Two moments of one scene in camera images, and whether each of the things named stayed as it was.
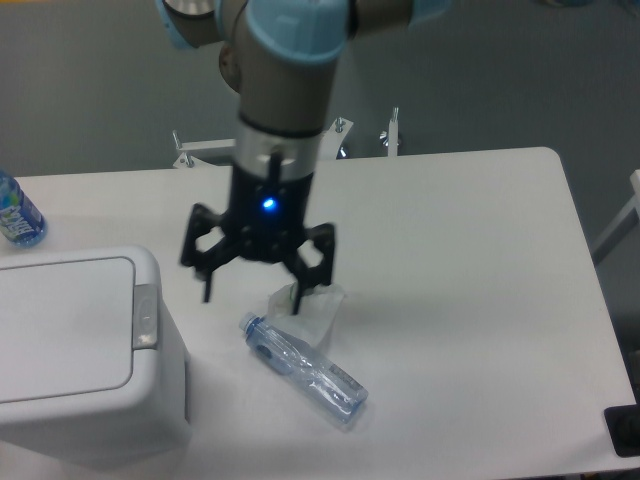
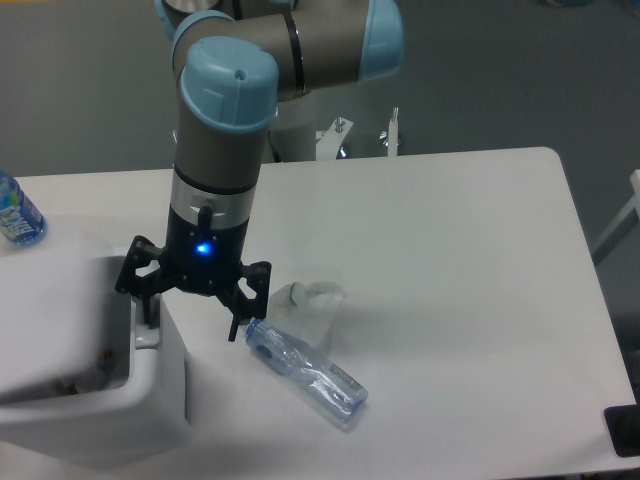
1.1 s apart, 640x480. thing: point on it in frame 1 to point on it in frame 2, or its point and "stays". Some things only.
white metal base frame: [331, 144] stays
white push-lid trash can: [92, 366] stays
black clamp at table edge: [623, 424] stays
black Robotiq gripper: [266, 218] to [205, 262]
